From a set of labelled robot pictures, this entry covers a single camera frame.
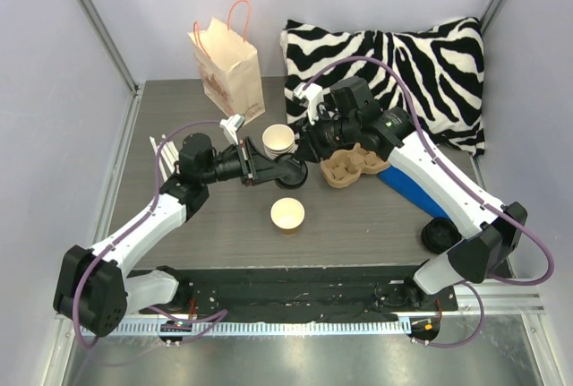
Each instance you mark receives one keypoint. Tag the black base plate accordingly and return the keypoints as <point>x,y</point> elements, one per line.
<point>301,295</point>

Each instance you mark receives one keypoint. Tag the cardboard cup carrier tray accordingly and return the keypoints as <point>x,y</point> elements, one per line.
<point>345,167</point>

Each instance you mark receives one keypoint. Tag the zebra print pillow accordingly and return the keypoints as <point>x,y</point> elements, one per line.
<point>442,68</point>

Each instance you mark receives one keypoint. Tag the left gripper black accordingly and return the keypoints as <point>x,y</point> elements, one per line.
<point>245,162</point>

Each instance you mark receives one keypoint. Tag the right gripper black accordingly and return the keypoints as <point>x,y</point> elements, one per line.
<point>314,133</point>

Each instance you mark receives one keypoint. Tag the white wrapped straws bundle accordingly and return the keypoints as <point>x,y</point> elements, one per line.
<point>168,157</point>

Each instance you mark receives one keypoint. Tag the single brown paper cup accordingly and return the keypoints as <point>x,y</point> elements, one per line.
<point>287,214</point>

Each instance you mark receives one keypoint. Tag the kraft paper gift bag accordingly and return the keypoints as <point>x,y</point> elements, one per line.
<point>229,66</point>

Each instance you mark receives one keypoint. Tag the blue cloth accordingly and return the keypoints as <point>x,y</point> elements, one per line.
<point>410,190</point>

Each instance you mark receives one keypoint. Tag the aluminium front rail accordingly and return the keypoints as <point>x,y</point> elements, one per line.
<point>155,325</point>

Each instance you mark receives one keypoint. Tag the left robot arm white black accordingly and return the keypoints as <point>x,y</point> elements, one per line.
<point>95,288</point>

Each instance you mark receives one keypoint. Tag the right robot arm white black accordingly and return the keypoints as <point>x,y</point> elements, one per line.
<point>489,229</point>

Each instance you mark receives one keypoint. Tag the stack of black lids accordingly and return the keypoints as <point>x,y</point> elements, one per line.
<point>439,235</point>

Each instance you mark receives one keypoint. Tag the stack of paper cups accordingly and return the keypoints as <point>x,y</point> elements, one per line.
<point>278,139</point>

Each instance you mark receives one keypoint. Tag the black plastic cup lid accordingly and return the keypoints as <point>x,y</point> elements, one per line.
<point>296,172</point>

